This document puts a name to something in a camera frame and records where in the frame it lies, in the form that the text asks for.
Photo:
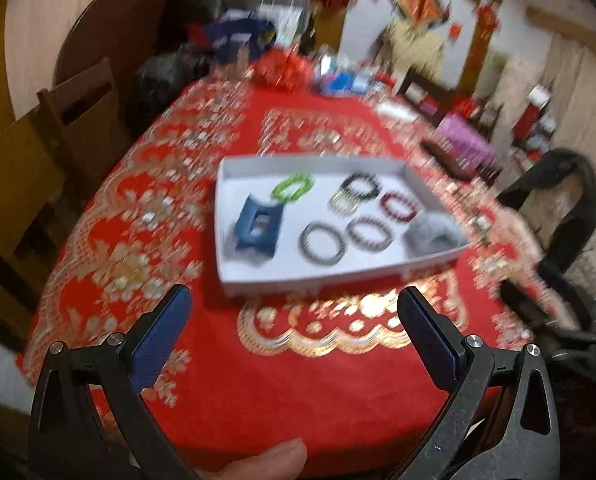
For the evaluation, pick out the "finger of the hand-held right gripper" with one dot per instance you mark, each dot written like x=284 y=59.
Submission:
x=580 y=185
x=537 y=307

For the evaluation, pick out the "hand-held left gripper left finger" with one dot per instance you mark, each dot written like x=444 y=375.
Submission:
x=158 y=345

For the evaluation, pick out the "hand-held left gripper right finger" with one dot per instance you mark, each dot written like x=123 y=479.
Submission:
x=430 y=340

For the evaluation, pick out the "white fluffy scrunchie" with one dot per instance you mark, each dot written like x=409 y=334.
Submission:
x=435 y=240

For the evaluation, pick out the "white box tray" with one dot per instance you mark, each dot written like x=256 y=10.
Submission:
x=278 y=272

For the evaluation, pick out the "blue hair claw clip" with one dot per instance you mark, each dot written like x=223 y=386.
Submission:
x=245 y=230

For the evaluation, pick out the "person's left hand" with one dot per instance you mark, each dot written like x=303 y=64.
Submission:
x=268 y=460

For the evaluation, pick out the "purple cloth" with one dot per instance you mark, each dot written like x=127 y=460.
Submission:
x=462 y=132

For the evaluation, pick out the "red floral tablecloth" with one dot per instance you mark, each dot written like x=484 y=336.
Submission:
x=278 y=400

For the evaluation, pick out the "dark wooden chair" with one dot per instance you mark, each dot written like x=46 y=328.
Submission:
x=427 y=87

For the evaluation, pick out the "light wooden chair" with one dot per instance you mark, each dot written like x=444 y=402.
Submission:
x=18 y=185

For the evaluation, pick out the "floral beige cloth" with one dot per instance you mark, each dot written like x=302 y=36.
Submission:
x=407 y=45

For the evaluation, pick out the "blue tissue packet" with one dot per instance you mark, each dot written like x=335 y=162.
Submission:
x=345 y=85

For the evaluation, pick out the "black plastic bag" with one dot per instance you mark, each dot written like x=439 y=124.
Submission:
x=163 y=75

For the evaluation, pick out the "red plastic bag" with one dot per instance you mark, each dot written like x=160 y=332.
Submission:
x=280 y=70

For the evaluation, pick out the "blue bag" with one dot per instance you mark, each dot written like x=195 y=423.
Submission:
x=238 y=30

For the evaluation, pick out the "round wooden tabletop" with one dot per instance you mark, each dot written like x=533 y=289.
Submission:
x=108 y=20

